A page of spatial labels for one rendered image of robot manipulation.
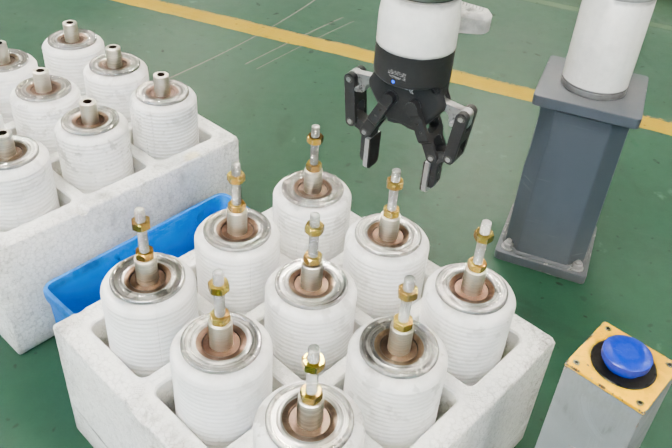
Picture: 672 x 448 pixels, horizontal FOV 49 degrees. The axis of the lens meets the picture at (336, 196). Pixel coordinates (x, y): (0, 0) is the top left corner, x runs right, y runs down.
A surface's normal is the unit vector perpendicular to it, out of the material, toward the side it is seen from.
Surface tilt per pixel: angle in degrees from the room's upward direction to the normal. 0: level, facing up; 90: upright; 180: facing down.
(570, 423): 90
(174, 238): 88
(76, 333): 0
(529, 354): 0
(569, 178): 90
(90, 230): 90
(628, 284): 0
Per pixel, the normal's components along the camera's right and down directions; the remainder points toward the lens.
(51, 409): 0.06, -0.80
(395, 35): -0.62, 0.44
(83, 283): 0.74, 0.40
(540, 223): -0.39, 0.53
